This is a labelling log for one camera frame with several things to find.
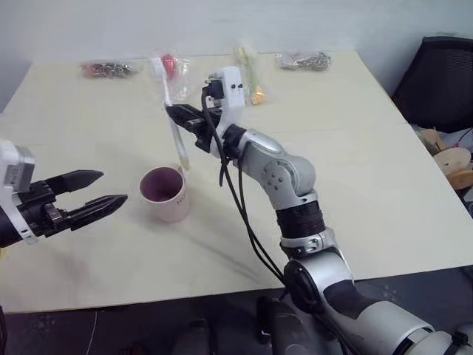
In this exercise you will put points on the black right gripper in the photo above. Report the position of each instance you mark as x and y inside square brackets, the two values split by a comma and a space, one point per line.
[205, 129]

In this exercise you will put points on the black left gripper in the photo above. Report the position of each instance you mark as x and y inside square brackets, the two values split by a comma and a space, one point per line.
[35, 212]

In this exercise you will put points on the white toothbrush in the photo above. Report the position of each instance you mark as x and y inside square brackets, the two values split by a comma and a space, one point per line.
[173, 111]

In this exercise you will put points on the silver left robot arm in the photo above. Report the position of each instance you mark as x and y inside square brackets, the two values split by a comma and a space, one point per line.
[6, 225]

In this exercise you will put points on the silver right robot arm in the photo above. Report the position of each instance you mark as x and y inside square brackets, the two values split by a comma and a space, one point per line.
[295, 185]

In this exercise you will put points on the pink mug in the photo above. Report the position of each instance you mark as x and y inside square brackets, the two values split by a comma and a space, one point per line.
[164, 194]

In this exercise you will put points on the red small object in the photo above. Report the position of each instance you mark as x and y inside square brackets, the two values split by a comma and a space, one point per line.
[169, 63]

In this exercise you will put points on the bag of red metal clips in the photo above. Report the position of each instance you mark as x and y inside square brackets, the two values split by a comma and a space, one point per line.
[107, 69]

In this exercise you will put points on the wooden spool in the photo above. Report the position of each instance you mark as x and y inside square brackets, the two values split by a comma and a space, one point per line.
[462, 178]
[431, 137]
[454, 157]

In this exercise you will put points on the black mesh office chair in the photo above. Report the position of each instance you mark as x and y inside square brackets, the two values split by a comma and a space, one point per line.
[439, 85]

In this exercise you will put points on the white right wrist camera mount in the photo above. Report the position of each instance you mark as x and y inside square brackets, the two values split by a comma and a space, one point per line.
[231, 92]

